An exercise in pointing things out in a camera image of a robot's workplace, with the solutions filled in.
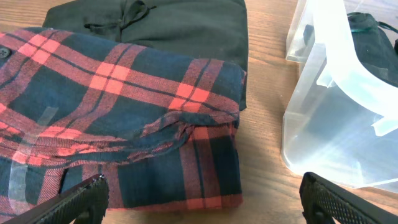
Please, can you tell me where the green garment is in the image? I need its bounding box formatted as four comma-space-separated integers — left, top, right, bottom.
286, 12, 397, 98

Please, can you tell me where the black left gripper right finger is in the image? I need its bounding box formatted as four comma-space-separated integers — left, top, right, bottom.
299, 172, 397, 224

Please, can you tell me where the clear plastic storage bin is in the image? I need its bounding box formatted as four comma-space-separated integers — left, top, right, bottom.
281, 0, 397, 192

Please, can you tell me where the black hooded sweatshirt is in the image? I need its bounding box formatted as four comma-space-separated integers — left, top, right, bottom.
43, 0, 249, 121

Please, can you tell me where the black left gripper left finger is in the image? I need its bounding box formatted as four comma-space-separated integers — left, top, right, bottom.
5, 174, 109, 224

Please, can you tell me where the red black plaid shirt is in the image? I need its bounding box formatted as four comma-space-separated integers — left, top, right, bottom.
1, 27, 246, 221

